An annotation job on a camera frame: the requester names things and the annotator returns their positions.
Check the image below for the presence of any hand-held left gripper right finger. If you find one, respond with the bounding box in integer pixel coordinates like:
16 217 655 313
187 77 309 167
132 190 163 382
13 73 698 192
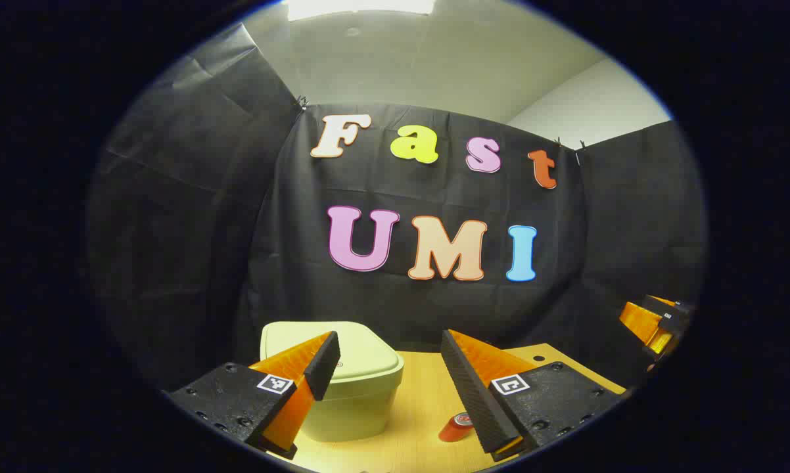
440 329 627 462

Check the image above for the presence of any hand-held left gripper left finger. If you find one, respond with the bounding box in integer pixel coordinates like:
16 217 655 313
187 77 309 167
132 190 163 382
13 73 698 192
164 330 341 461

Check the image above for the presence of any red pop can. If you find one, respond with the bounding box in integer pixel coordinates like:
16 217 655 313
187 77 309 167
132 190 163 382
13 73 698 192
438 412 475 443

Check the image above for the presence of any green desktop garbage bin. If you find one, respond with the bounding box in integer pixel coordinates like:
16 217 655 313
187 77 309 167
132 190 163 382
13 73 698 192
260 321 405 443

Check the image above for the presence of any wooden desktop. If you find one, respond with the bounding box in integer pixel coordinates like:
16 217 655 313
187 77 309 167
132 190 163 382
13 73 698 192
283 343 627 473

